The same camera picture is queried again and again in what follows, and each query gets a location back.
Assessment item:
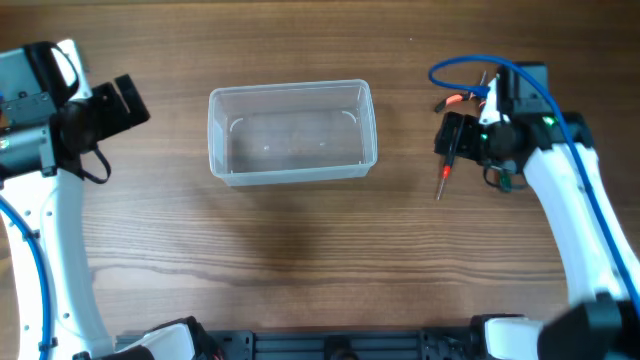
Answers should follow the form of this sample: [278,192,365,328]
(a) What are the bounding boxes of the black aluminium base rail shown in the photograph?
[113,326,560,360]

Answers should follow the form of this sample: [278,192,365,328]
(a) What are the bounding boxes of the clear plastic container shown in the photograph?
[207,79,378,187]

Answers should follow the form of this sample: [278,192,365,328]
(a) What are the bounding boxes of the black red screwdriver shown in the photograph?
[436,125,462,201]

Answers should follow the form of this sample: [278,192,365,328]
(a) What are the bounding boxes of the blue cable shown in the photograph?
[427,54,640,321]
[0,194,56,360]

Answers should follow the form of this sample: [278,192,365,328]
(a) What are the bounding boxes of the left blue cable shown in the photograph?
[0,194,56,360]

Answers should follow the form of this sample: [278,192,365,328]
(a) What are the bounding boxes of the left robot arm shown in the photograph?
[1,39,224,359]

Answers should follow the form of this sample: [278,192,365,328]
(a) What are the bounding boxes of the orange black needle-nose pliers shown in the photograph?
[434,91,486,113]

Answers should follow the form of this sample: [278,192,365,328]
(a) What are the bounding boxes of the right blue cable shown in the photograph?
[427,54,640,321]

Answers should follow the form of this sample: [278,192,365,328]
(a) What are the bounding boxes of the green handle screwdriver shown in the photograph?
[498,170,513,193]

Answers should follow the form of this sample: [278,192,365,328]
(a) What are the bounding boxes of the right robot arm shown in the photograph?
[434,56,639,359]

